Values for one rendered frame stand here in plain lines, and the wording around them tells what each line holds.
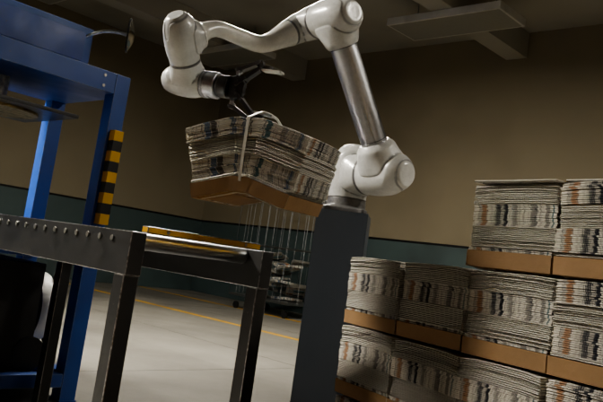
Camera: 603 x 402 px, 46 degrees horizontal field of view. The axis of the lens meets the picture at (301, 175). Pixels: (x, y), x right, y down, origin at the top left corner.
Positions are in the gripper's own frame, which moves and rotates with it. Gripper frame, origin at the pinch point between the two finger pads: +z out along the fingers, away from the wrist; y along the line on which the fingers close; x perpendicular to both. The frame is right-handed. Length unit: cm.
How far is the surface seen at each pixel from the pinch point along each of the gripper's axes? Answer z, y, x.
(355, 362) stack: 36, 79, -25
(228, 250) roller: -6, 52, -2
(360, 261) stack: 30, 47, -29
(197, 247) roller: -10, 52, 10
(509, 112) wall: -29, -162, -754
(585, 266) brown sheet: 99, 35, 28
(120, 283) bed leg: -15, 64, 39
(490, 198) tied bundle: 72, 22, 6
